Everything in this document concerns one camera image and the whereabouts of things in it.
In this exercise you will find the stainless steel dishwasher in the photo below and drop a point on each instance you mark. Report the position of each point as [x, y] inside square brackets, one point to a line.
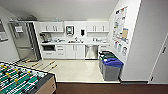
[91, 52]

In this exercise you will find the white two-door sink cabinet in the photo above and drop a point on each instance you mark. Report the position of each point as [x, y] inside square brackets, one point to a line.
[74, 52]

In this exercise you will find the grey bin black lid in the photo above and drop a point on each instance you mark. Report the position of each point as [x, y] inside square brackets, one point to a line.
[104, 52]

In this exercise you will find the grey bin green lid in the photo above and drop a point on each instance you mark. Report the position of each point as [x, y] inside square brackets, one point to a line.
[105, 57]

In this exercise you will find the black built-in microwave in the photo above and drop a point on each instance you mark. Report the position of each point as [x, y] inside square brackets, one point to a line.
[48, 47]

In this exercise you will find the grey bin blue lid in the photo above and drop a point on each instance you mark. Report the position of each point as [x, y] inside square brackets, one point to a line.
[112, 70]

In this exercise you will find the stainless steel refrigerator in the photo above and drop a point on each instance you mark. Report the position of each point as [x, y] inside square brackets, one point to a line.
[25, 41]

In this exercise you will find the white paper sheet on fridge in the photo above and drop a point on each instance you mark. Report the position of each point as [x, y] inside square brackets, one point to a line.
[19, 29]

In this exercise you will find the green foosball table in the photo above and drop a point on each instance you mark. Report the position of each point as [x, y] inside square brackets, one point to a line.
[23, 80]

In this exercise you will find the white door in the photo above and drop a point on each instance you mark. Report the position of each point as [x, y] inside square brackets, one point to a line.
[160, 56]

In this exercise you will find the light wooden slat frame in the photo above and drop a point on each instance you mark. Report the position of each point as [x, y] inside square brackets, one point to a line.
[43, 65]

